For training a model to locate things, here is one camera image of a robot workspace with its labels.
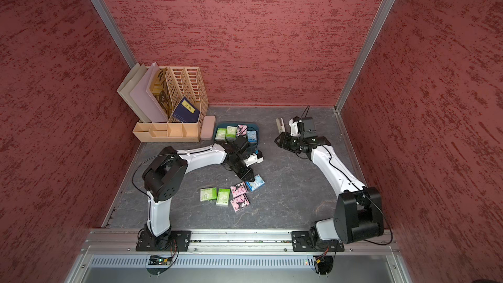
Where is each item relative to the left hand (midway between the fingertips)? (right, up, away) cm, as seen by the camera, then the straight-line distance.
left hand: (250, 181), depth 88 cm
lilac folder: (-52, +40, +4) cm, 66 cm away
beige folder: (-57, +44, -1) cm, 72 cm away
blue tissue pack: (+1, +20, +14) cm, 25 cm away
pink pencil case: (-25, +27, +23) cm, 44 cm away
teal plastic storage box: (0, +26, +22) cm, 34 cm away
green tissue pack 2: (-11, +22, +14) cm, 28 cm away
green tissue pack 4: (-18, -4, -5) cm, 19 cm away
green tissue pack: (-16, +21, +12) cm, 29 cm away
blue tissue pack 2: (+4, -1, -1) cm, 4 cm away
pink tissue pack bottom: (-4, -7, -7) cm, 11 cm away
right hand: (+13, +17, -3) cm, 22 cm away
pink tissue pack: (-5, +23, +15) cm, 28 cm away
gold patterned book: (-48, +44, +12) cm, 66 cm away
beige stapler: (+17, +26, +22) cm, 38 cm away
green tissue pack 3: (-12, -5, -5) cm, 14 cm away
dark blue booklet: (-36, +33, +18) cm, 52 cm away
